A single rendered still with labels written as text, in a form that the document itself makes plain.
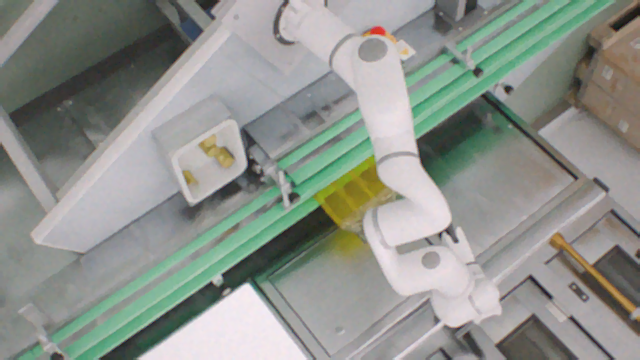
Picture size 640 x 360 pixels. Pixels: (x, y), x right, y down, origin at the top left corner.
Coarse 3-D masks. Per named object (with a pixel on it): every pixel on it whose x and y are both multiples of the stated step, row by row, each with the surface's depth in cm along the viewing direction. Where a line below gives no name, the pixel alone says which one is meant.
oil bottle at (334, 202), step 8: (320, 192) 190; (328, 192) 190; (336, 192) 190; (320, 200) 191; (328, 200) 189; (336, 200) 188; (344, 200) 188; (328, 208) 189; (336, 208) 187; (344, 208) 187; (352, 208) 187; (336, 216) 187; (344, 216) 186; (352, 216) 186; (360, 216) 187; (344, 224) 186; (352, 224) 186
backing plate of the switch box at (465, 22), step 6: (480, 6) 203; (438, 12) 203; (474, 12) 202; (480, 12) 202; (486, 12) 201; (444, 18) 201; (450, 18) 201; (462, 18) 201; (468, 18) 201; (474, 18) 201; (480, 18) 201; (450, 24) 200; (456, 24) 200; (462, 24) 200; (468, 24) 200; (456, 30) 199; (462, 30) 199
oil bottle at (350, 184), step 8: (344, 176) 192; (352, 176) 192; (336, 184) 192; (344, 184) 191; (352, 184) 191; (360, 184) 190; (344, 192) 190; (352, 192) 189; (360, 192) 189; (368, 192) 189; (352, 200) 189; (360, 200) 188; (368, 200) 188; (376, 200) 188; (360, 208) 187; (368, 208) 187
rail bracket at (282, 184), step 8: (264, 168) 179; (272, 168) 179; (272, 176) 178; (280, 176) 173; (280, 184) 176; (288, 184) 176; (288, 192) 176; (288, 200) 175; (296, 200) 175; (288, 208) 185
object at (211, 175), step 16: (224, 128) 174; (192, 144) 163; (224, 144) 183; (240, 144) 175; (176, 160) 163; (192, 160) 180; (208, 160) 184; (240, 160) 181; (208, 176) 182; (224, 176) 183; (192, 192) 180; (208, 192) 181
